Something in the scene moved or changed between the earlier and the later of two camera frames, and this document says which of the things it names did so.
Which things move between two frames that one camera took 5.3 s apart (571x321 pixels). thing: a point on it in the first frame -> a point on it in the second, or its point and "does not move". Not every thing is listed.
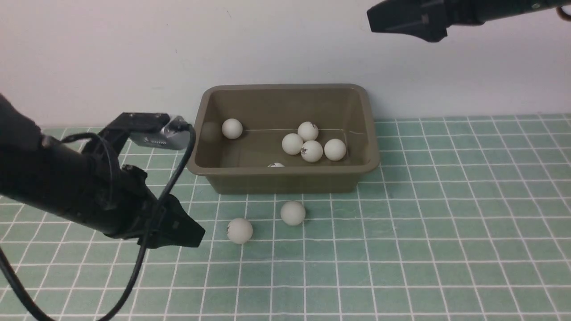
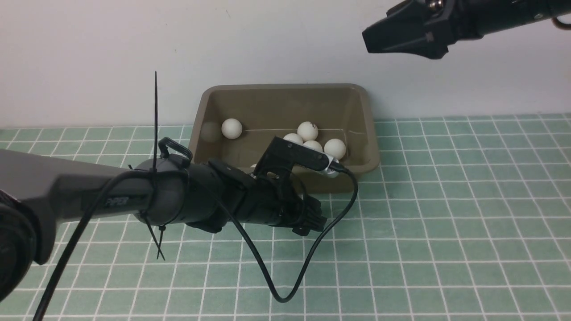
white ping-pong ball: (335, 150) does not move
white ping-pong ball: (232, 128) does not move
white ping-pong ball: (308, 131) does not move
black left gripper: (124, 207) -> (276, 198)
